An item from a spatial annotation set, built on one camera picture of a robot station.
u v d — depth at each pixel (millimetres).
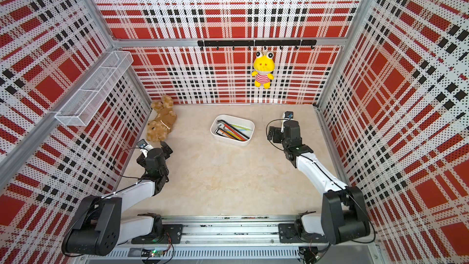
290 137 650
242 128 1088
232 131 1071
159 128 1001
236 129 1076
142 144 729
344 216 413
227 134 1047
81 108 698
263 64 909
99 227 420
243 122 1057
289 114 749
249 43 888
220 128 1078
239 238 734
